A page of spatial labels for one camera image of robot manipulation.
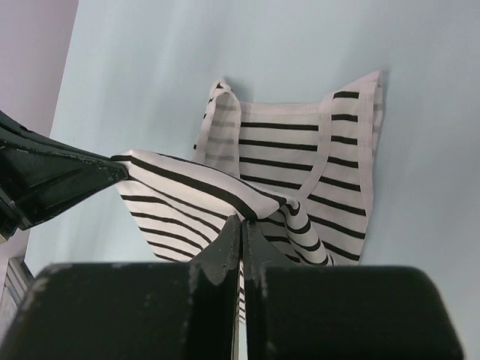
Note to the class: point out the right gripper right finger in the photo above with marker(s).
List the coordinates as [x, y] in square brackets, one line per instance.
[299, 311]

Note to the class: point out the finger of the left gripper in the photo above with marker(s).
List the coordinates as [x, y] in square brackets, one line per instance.
[42, 178]

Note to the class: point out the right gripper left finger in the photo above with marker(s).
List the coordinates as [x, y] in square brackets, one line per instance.
[136, 310]

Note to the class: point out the black white striped tank top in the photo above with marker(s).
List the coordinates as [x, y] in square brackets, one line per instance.
[302, 171]

